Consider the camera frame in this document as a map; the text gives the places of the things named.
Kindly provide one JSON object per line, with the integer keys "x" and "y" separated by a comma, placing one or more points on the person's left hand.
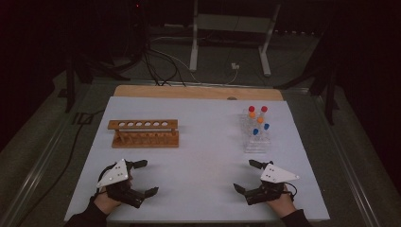
{"x": 105, "y": 205}

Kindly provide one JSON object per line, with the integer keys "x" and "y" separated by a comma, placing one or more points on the white table mat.
{"x": 205, "y": 176}

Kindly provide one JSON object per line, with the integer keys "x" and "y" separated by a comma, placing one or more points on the black tripod stand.
{"x": 70, "y": 91}
{"x": 330, "y": 104}

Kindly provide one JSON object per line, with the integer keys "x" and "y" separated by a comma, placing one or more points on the wooden test tube rack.
{"x": 143, "y": 143}

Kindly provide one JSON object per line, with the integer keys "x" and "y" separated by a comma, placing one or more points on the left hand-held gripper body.
{"x": 115, "y": 175}

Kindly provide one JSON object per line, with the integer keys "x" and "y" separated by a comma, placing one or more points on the orange-capped clear test tube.
{"x": 260, "y": 119}
{"x": 252, "y": 115}

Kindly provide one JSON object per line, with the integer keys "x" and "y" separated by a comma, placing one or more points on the clear plastic test tube rack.
{"x": 257, "y": 147}

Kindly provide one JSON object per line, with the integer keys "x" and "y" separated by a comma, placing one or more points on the person's right hand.
{"x": 282, "y": 205}

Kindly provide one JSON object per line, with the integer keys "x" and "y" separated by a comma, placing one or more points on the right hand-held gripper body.
{"x": 275, "y": 175}

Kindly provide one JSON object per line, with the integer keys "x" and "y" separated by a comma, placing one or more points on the grey metal stand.
{"x": 194, "y": 47}

